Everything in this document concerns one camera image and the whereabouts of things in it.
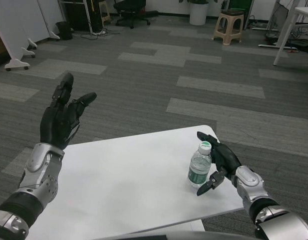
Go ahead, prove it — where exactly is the large white rolling partition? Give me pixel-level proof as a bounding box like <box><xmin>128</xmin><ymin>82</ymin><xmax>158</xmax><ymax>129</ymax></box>
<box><xmin>0</xmin><ymin>0</ymin><xmax>37</xmax><ymax>72</ymax></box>

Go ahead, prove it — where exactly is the white desk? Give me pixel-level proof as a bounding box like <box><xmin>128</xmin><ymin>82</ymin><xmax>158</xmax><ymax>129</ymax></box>
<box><xmin>273</xmin><ymin>6</ymin><xmax>308</xmax><ymax>66</ymax></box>

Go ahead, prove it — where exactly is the clear water bottle green label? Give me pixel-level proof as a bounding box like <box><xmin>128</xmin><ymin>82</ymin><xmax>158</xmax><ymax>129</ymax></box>
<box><xmin>187</xmin><ymin>141</ymin><xmax>212</xmax><ymax>189</ymax></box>

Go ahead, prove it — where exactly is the beige plastic stool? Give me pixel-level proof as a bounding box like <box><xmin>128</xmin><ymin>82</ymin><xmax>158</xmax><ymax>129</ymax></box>
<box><xmin>213</xmin><ymin>9</ymin><xmax>244</xmax><ymax>46</ymax></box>

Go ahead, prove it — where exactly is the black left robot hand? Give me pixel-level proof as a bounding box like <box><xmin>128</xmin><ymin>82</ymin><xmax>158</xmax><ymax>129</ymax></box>
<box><xmin>39</xmin><ymin>72</ymin><xmax>97</xmax><ymax>151</ymax></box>

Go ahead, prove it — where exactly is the green cabinet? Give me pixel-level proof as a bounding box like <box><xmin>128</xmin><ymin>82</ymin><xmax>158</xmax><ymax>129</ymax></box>
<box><xmin>228</xmin><ymin>0</ymin><xmax>253</xmax><ymax>11</ymax></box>

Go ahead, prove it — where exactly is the yellow plastic stool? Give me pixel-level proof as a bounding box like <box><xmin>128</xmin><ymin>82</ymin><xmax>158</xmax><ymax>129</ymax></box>
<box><xmin>98</xmin><ymin>0</ymin><xmax>112</xmax><ymax>25</ymax></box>

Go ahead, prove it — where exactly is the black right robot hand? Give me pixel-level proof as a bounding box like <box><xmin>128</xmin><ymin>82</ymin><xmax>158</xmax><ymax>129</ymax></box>
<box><xmin>196</xmin><ymin>131</ymin><xmax>242</xmax><ymax>197</ymax></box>

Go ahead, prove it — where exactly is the black waste bin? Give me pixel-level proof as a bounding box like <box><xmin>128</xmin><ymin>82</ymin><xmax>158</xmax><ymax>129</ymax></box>
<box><xmin>55</xmin><ymin>21</ymin><xmax>73</xmax><ymax>41</ymax></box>

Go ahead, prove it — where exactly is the white desk floor base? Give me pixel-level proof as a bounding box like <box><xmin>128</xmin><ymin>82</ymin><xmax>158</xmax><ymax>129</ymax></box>
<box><xmin>258</xmin><ymin>43</ymin><xmax>299</xmax><ymax>51</ymax></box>

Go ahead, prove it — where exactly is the narrow white rolling partition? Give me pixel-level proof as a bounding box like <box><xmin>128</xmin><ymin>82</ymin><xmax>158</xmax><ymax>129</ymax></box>
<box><xmin>36</xmin><ymin>0</ymin><xmax>61</xmax><ymax>41</ymax></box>

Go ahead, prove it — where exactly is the silver robot chest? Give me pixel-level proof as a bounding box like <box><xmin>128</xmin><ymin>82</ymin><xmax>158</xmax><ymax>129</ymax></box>
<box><xmin>93</xmin><ymin>229</ymin><xmax>259</xmax><ymax>240</ymax></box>

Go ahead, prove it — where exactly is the white cylindrical planter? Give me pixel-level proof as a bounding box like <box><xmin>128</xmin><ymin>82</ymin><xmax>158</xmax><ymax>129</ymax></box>
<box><xmin>189</xmin><ymin>1</ymin><xmax>209</xmax><ymax>26</ymax></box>

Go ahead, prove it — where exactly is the black bag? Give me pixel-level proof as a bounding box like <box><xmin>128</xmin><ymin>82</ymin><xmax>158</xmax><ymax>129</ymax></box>
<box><xmin>287</xmin><ymin>38</ymin><xmax>308</xmax><ymax>54</ymax></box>

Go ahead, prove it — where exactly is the black office chair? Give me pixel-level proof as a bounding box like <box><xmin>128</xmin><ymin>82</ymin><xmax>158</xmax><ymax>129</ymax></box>
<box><xmin>113</xmin><ymin>0</ymin><xmax>151</xmax><ymax>30</ymax></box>

